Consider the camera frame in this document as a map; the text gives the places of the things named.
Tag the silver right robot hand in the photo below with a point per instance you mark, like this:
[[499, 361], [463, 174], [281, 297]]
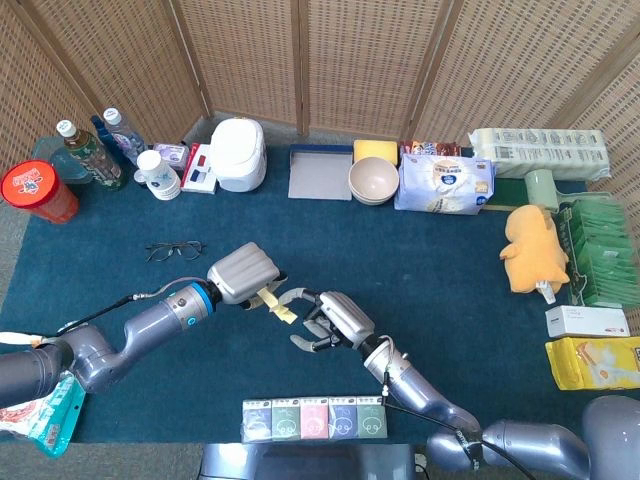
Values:
[[345, 320]]

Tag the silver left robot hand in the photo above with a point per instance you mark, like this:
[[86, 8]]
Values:
[[242, 272]]

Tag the yellow paper piece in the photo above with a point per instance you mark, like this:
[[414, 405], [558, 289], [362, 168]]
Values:
[[280, 309]]

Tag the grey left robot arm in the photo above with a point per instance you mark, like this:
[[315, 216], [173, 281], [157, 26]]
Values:
[[160, 320]]

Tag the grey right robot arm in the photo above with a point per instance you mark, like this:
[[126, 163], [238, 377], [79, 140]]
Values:
[[425, 395]]

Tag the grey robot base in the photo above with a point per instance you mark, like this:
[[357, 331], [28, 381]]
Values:
[[310, 462]]

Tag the red white carton box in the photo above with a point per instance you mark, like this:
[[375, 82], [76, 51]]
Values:
[[197, 172]]

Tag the dark blue carpet mat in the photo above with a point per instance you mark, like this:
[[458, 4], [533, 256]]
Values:
[[450, 280]]

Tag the white rice cooker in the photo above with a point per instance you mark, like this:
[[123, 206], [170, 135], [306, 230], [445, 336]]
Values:
[[237, 152]]

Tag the blue grey box tray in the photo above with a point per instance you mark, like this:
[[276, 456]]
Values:
[[320, 175]]

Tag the small white jar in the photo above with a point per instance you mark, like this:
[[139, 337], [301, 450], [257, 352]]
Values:
[[157, 175]]

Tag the purple wipes box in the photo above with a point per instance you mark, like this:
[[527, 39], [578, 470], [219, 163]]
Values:
[[172, 152]]

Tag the beige bowl stack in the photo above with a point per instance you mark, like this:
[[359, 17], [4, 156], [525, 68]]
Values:
[[374, 180]]

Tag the blue white tissue pack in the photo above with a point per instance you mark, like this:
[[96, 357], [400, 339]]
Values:
[[442, 185]]

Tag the yellow sponge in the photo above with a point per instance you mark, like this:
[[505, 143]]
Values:
[[375, 149]]

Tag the clear water bottle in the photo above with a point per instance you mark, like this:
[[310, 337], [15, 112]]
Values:
[[125, 137]]

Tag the green tea bottle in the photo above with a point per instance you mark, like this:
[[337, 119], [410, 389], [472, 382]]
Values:
[[97, 160]]

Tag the brown snack bag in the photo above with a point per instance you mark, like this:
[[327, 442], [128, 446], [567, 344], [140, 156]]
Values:
[[432, 148]]

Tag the dark blue bottle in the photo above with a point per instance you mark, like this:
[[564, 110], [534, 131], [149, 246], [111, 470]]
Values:
[[102, 135]]

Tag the yellow plush toy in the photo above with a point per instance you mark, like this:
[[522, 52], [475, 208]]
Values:
[[535, 250]]

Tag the dark green board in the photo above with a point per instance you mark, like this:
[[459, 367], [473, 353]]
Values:
[[507, 192]]

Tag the teal translucent container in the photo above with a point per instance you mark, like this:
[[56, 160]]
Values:
[[60, 162]]

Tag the red canister orange lid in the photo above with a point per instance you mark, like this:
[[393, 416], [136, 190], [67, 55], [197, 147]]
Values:
[[30, 187]]

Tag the light green mug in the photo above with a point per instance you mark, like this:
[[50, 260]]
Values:
[[542, 190]]

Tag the teal snack bag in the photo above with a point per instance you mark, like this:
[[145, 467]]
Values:
[[55, 420]]

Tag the small white carton box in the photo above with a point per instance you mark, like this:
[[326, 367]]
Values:
[[585, 321]]

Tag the woven bamboo folding screen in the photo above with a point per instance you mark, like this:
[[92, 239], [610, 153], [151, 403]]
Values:
[[365, 65]]

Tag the yellow snack bag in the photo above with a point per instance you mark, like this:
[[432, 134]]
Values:
[[590, 362]]

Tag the pale green tissue bundle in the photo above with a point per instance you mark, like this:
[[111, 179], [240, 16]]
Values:
[[542, 152]]

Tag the green tea bag box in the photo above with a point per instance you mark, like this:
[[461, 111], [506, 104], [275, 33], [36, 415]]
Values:
[[600, 250]]

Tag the black frame eyeglasses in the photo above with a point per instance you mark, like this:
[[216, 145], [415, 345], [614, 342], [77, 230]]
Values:
[[175, 251]]

